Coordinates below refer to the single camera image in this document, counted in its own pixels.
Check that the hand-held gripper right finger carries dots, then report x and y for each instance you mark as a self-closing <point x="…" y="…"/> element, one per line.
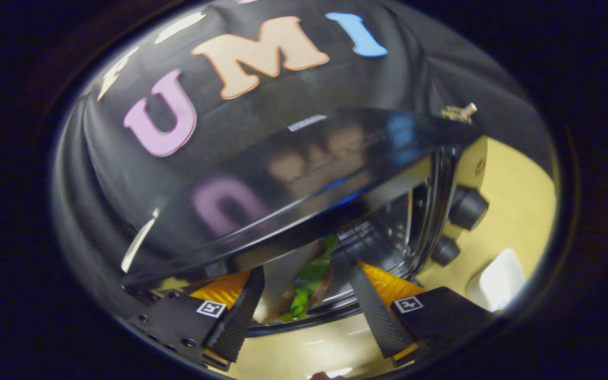
<point x="375" y="316"/>

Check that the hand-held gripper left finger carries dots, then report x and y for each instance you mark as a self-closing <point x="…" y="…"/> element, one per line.
<point x="238" y="322"/>

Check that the white bread lettuce sandwich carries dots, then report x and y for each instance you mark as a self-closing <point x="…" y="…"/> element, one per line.
<point x="309" y="277"/>

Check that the black toaster oven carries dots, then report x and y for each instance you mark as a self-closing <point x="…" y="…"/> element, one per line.
<point x="309" y="174"/>

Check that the white rectangular tray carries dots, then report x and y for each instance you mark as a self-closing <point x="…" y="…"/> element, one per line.
<point x="496" y="277"/>

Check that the clear glass holder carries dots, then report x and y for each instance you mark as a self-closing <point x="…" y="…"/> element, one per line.
<point x="454" y="112"/>

